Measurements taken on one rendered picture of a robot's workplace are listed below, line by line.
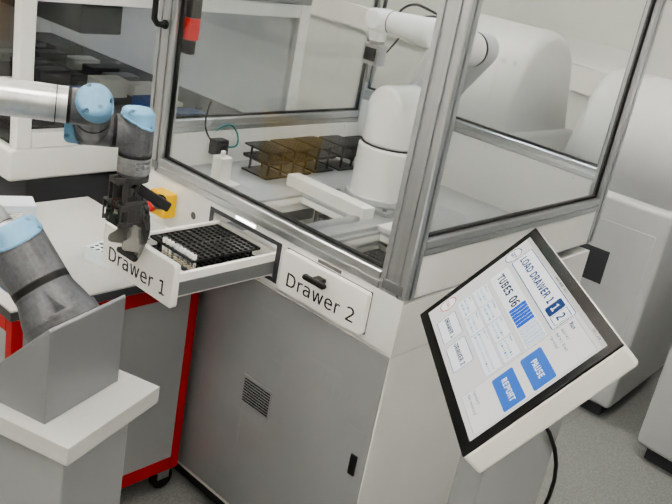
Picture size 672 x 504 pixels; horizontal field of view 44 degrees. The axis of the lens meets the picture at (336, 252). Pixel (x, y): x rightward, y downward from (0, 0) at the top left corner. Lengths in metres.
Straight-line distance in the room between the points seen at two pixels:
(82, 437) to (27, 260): 0.34
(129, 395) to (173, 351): 0.69
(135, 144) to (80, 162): 0.98
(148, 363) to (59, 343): 0.82
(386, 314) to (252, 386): 0.56
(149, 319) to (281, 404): 0.43
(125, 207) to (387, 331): 0.66
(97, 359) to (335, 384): 0.67
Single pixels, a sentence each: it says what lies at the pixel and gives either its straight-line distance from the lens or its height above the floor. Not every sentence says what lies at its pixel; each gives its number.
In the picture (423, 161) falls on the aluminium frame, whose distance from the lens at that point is 1.84.
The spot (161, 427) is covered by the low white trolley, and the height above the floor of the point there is 0.26.
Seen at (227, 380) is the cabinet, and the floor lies 0.46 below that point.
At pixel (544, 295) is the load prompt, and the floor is 1.15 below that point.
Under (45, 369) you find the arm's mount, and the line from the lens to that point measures 1.63.
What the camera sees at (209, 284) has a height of 0.85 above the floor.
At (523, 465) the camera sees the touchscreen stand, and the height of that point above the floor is 0.84.
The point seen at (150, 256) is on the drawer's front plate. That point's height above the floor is 0.91.
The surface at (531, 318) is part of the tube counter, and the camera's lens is 1.56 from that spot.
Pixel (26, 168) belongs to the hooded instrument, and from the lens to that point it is 2.80.
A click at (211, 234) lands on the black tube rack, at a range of 2.26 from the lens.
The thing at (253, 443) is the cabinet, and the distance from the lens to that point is 2.44.
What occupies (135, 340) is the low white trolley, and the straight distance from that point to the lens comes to 2.35.
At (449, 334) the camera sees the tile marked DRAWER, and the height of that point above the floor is 1.00.
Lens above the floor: 1.71
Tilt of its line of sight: 21 degrees down
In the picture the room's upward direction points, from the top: 11 degrees clockwise
